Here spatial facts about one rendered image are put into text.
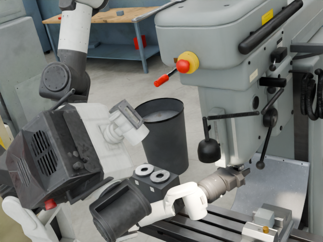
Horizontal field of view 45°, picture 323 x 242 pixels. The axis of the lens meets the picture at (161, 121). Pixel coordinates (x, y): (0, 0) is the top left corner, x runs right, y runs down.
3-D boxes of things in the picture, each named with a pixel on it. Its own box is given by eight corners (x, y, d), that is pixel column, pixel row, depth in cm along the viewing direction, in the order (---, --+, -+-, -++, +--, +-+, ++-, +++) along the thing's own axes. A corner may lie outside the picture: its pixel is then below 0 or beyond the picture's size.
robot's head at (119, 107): (121, 139, 113) (135, 132, 108) (101, 117, 111) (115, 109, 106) (133, 126, 117) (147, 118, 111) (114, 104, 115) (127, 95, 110)
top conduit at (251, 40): (250, 55, 101) (249, 42, 99) (235, 54, 103) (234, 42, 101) (303, 8, 131) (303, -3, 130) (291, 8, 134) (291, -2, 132)
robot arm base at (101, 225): (111, 251, 112) (109, 239, 102) (86, 217, 117) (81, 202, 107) (152, 219, 118) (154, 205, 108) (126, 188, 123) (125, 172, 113)
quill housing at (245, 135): (254, 174, 132) (247, 88, 117) (201, 162, 144) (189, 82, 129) (274, 145, 145) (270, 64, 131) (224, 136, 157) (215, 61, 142)
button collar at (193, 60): (197, 74, 107) (194, 54, 104) (179, 73, 110) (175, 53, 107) (200, 71, 108) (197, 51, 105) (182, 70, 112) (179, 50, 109)
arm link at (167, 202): (196, 186, 132) (159, 198, 134) (204, 209, 133) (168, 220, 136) (196, 179, 138) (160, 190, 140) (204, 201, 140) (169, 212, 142)
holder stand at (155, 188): (167, 222, 177) (160, 187, 168) (135, 205, 192) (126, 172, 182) (184, 207, 184) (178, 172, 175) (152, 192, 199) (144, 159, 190)
